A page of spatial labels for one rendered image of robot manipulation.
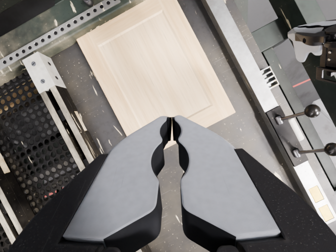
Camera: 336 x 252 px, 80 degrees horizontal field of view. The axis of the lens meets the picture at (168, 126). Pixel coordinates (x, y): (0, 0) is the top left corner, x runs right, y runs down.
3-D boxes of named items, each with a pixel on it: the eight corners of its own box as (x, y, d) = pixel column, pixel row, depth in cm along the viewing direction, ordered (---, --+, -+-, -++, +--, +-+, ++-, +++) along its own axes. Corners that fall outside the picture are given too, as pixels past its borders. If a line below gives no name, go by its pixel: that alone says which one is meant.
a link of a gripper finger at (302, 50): (277, 61, 43) (314, 68, 35) (275, 32, 41) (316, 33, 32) (289, 55, 44) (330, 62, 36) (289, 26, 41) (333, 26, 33)
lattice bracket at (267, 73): (266, 67, 70) (270, 65, 67) (275, 85, 70) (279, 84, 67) (255, 73, 70) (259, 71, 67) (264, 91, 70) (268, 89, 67)
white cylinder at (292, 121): (301, 137, 70) (290, 117, 70) (306, 138, 67) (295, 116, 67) (293, 141, 70) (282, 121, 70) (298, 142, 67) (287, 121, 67)
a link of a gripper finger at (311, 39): (288, 44, 37) (334, 48, 29) (288, 35, 36) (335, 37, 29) (310, 35, 37) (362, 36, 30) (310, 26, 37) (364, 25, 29)
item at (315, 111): (276, 113, 67) (319, 100, 55) (281, 123, 67) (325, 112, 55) (270, 117, 65) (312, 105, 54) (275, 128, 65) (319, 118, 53)
